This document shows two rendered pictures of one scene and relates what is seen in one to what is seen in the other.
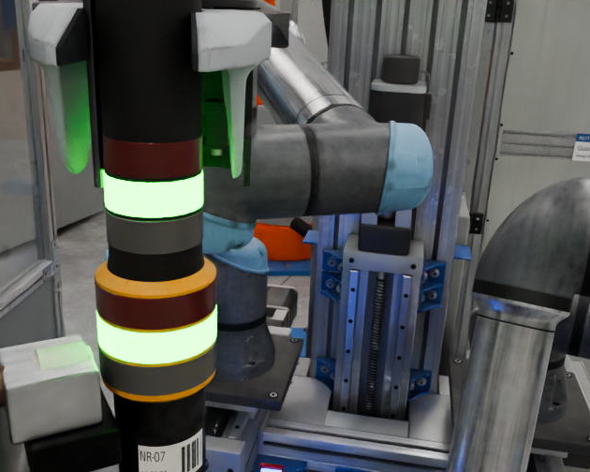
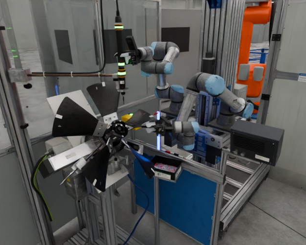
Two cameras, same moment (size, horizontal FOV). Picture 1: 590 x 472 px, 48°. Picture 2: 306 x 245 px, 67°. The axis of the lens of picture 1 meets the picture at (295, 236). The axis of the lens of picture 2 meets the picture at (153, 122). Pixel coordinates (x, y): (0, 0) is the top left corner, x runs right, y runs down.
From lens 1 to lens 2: 1.18 m
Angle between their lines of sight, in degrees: 31
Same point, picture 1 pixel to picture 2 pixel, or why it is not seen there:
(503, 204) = (276, 92)
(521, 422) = (186, 106)
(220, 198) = (144, 70)
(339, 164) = (158, 67)
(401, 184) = (166, 70)
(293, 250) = not seen: hidden behind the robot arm
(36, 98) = not seen: hidden behind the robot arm
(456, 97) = (221, 61)
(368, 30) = (206, 47)
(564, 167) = (295, 82)
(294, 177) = (153, 68)
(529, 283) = (189, 86)
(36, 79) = not seen: hidden behind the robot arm
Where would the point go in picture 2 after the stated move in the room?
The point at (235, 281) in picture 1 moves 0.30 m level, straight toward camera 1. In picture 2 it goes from (175, 93) to (161, 102)
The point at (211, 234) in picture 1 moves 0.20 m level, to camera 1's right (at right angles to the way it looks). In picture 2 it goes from (144, 74) to (170, 77)
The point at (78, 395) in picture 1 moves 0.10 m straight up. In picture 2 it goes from (115, 76) to (114, 58)
